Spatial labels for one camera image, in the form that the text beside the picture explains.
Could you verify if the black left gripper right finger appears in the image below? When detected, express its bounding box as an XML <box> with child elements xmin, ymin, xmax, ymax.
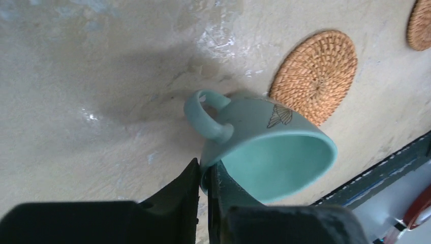
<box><xmin>206</xmin><ymin>162</ymin><xmax>368</xmax><ymax>243</ymax></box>

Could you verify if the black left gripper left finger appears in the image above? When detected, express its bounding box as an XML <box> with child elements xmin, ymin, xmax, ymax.
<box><xmin>1</xmin><ymin>159</ymin><xmax>200</xmax><ymax>243</ymax></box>

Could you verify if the teal teacup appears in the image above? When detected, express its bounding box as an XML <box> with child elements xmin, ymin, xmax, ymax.
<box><xmin>183</xmin><ymin>89</ymin><xmax>338</xmax><ymax>203</ymax></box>

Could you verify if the woven rattan coaster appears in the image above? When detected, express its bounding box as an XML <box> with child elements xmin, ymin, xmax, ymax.
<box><xmin>407</xmin><ymin>0</ymin><xmax>430</xmax><ymax>51</ymax></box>
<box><xmin>269</xmin><ymin>30</ymin><xmax>358</xmax><ymax>126</ymax></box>

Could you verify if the red handled tool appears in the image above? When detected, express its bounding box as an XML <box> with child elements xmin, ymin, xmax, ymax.
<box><xmin>383</xmin><ymin>185</ymin><xmax>430</xmax><ymax>243</ymax></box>

